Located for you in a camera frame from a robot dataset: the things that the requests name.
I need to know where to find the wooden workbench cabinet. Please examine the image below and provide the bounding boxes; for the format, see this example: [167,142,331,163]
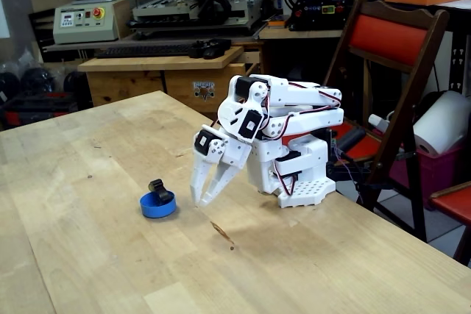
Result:
[77,46,261,118]

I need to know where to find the white paper towel roll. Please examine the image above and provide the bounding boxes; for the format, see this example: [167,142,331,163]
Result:
[412,90,471,157]

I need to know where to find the red seat wooden chair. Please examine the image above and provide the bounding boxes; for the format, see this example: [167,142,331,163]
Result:
[428,181,471,267]

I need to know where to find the pink plastic bin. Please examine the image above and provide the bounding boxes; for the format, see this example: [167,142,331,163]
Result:
[389,144,465,212]

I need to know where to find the beige control box red button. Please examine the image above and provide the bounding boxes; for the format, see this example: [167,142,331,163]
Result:
[52,0,130,45]

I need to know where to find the red and black toolbox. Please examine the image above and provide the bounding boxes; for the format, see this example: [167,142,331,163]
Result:
[0,91,78,131]

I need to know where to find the black cylinder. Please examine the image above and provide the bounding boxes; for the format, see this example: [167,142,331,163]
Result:
[336,128,365,151]

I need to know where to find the black keyboard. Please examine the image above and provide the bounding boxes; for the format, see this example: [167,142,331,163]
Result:
[94,43,194,60]

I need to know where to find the black machine round green table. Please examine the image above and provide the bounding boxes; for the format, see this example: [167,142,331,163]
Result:
[275,0,354,32]

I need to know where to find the white plug adapter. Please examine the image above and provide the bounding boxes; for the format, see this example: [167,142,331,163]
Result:
[367,113,391,133]

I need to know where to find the blue round shallow box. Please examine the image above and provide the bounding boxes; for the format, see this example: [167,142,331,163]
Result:
[139,191,177,219]

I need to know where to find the wooden folding chair red cushions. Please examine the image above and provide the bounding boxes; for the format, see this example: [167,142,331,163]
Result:
[311,0,450,243]

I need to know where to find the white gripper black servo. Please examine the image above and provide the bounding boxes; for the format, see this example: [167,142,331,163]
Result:
[189,124,254,207]

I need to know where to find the black wooden bird toy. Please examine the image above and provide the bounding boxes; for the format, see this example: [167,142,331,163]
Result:
[148,178,174,204]

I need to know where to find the black helmet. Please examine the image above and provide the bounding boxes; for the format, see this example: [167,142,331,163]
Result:
[63,70,89,104]
[0,71,21,104]
[21,67,56,94]

